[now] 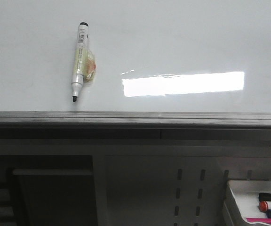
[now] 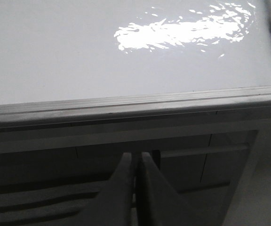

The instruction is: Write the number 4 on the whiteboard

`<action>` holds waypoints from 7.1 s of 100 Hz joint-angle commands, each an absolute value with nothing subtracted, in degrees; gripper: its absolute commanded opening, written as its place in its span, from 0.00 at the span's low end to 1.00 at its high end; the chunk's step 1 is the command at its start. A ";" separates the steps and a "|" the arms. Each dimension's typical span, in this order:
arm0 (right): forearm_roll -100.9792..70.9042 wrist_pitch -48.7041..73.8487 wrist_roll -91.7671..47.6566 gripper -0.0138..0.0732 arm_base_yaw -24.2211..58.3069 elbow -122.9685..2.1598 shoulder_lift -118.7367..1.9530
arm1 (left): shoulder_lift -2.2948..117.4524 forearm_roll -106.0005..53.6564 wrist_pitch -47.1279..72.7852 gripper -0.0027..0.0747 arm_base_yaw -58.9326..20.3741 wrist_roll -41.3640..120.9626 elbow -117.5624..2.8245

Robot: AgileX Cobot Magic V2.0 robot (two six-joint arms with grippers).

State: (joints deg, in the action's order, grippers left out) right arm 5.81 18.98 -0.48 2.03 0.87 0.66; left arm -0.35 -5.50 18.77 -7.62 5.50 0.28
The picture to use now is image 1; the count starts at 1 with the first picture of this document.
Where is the white whiteboard marker black tip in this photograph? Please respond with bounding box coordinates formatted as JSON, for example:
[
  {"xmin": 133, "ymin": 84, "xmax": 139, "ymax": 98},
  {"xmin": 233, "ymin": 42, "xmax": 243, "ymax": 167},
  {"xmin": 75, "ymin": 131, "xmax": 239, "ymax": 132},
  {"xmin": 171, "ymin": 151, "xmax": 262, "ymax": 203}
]
[{"xmin": 71, "ymin": 22, "xmax": 96, "ymax": 103}]

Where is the white whiteboard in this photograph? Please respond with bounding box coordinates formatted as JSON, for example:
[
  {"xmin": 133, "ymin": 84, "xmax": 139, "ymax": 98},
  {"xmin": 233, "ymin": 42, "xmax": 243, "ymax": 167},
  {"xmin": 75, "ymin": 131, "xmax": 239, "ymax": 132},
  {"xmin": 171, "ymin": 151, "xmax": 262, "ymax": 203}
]
[{"xmin": 0, "ymin": 0, "xmax": 271, "ymax": 127}]

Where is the white slotted metal panel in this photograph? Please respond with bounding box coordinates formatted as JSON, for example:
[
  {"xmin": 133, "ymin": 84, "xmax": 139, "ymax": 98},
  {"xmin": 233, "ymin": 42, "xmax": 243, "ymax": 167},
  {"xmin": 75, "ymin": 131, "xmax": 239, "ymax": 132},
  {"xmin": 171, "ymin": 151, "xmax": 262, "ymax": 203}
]
[{"xmin": 93, "ymin": 145, "xmax": 271, "ymax": 226}]

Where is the white plastic marker tray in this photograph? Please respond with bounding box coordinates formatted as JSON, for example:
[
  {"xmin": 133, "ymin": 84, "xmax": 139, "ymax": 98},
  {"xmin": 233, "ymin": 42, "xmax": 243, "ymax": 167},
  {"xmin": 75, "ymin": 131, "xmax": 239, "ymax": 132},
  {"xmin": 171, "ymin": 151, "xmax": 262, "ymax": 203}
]
[{"xmin": 223, "ymin": 180, "xmax": 271, "ymax": 226}]

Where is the pink item in tray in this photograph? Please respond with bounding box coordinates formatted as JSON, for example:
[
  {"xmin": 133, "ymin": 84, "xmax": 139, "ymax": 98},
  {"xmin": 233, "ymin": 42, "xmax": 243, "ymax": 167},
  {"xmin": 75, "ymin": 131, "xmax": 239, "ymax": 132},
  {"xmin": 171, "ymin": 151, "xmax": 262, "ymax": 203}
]
[{"xmin": 246, "ymin": 218, "xmax": 271, "ymax": 225}]

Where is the dark cabinet with handle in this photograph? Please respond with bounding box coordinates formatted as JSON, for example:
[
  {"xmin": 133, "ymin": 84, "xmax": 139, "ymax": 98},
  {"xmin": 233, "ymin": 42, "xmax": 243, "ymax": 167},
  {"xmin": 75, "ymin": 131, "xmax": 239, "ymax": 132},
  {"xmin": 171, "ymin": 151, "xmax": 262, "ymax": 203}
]
[{"xmin": 0, "ymin": 155, "xmax": 98, "ymax": 226}]

